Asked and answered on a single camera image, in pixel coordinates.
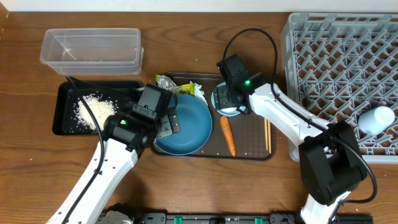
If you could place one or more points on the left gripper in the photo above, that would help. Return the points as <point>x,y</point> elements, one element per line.
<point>171,127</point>

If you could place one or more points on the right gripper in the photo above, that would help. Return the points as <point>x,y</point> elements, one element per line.
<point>221,96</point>

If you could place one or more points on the light blue bowl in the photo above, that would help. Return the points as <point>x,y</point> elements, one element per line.
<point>229,112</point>

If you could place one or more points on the dark blue plate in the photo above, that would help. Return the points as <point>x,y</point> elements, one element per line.
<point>195,123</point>

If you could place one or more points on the white rice pile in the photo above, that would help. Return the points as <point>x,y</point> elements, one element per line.
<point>101,109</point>

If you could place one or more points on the light blue cup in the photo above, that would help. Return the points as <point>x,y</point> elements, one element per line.
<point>376,120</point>

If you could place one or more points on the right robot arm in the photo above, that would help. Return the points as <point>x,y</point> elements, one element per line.
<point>331,164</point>

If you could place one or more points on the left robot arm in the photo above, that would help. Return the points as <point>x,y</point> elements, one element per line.
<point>125,136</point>

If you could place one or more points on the grey dishwasher rack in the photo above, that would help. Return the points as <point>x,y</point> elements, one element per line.
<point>339,66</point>

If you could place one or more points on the orange carrot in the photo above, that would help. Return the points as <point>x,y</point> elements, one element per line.
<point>226,129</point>

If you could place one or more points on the white crumpled tissue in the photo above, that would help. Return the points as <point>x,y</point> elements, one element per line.
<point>199,93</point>

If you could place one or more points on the yellow green pandan packet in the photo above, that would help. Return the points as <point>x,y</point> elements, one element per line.
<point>186,89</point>

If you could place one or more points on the silver foil wrapper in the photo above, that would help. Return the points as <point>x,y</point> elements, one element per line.
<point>166,83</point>

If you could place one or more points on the brown serving tray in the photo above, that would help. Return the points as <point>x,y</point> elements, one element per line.
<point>248,130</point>

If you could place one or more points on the clear plastic container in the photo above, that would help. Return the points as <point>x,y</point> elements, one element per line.
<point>93,51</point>

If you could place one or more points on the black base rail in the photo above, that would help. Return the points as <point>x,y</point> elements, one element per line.
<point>114,217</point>

